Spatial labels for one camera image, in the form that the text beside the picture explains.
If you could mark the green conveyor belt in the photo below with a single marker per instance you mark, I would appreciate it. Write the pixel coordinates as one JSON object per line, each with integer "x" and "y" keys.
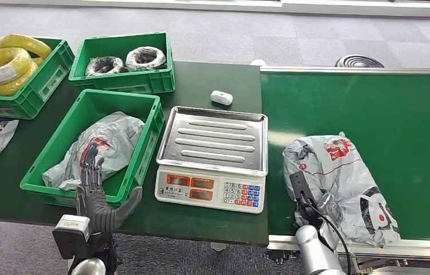
{"x": 389, "y": 114}

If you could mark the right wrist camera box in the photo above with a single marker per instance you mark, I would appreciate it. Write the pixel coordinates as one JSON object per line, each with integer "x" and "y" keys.
{"x": 301, "y": 189}

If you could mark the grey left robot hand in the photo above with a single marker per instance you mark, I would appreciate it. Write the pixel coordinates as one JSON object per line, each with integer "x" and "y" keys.
{"x": 97, "y": 205}

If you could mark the grey courier bag, red print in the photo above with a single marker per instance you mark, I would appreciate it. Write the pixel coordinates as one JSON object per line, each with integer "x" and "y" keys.
{"x": 120, "y": 140}

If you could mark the small white rounded device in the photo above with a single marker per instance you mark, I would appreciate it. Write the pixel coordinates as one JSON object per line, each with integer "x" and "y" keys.
{"x": 221, "y": 97}

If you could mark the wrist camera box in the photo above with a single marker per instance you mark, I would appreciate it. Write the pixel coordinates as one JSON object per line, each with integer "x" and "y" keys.
{"x": 71, "y": 237}
{"x": 301, "y": 189}

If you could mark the white round knob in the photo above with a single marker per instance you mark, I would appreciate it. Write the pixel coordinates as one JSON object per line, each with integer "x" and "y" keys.
{"x": 258, "y": 63}

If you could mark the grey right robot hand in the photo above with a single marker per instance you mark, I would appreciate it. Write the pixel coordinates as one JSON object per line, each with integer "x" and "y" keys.
{"x": 329, "y": 207}

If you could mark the white electronic scale, steel tray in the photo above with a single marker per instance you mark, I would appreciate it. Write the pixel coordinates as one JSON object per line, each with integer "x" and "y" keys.
{"x": 215, "y": 140}

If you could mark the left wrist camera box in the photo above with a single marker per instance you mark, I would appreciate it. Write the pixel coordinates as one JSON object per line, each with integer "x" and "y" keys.
{"x": 71, "y": 237}

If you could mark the black ribbed round base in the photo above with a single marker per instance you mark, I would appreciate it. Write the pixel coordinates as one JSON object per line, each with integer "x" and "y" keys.
{"x": 358, "y": 62}

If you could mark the green plastic crate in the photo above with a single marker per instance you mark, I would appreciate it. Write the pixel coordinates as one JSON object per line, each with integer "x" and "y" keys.
{"x": 44, "y": 87}
{"x": 124, "y": 81}
{"x": 97, "y": 100}

